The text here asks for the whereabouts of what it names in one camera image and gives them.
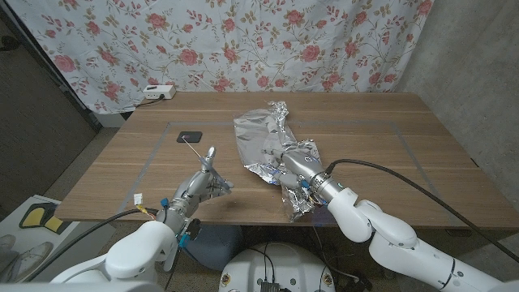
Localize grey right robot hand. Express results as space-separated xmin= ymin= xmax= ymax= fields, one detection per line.
xmin=263 ymin=148 xmax=345 ymax=204

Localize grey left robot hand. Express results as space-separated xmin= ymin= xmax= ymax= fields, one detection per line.
xmin=164 ymin=146 xmax=235 ymax=236

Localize grey yellow scissors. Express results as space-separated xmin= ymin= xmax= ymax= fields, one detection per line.
xmin=182 ymin=135 xmax=235 ymax=192

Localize aluminum foil sheet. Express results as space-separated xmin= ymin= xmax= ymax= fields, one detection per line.
xmin=233 ymin=100 xmax=325 ymax=223

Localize small black square device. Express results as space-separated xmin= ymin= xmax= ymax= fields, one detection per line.
xmin=176 ymin=130 xmax=204 ymax=144

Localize grey stool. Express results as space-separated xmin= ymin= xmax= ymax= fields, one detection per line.
xmin=180 ymin=225 xmax=244 ymax=272

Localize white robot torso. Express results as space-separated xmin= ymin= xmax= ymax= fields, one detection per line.
xmin=218 ymin=242 xmax=337 ymax=292

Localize white power strip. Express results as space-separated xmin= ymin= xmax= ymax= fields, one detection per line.
xmin=142 ymin=84 xmax=177 ymax=101

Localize grey table leg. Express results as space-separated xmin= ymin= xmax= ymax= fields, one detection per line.
xmin=375 ymin=243 xmax=397 ymax=280

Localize floral backdrop cloth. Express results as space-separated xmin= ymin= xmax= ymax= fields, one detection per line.
xmin=6 ymin=0 xmax=435 ymax=115

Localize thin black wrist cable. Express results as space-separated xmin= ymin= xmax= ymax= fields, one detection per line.
xmin=163 ymin=245 xmax=183 ymax=291

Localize black power strip cable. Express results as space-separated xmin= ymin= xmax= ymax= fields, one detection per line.
xmin=135 ymin=94 xmax=165 ymax=109

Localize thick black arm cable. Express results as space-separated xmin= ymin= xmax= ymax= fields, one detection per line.
xmin=24 ymin=207 xmax=160 ymax=283
xmin=325 ymin=158 xmax=519 ymax=264

